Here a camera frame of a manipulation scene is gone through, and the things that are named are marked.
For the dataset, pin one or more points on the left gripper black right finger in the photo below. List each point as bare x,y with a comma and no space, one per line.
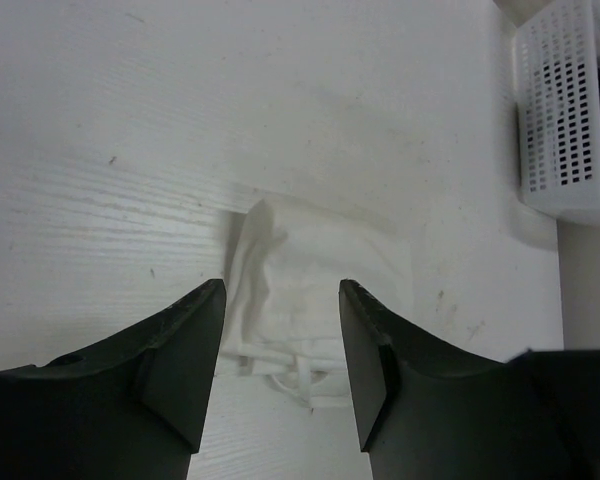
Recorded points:
424,408

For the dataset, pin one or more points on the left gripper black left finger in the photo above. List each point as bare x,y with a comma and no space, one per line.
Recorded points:
131,406

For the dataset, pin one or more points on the white tank top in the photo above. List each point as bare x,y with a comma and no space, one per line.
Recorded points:
282,317

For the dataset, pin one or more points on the white plastic basket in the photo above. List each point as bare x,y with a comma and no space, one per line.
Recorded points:
556,83

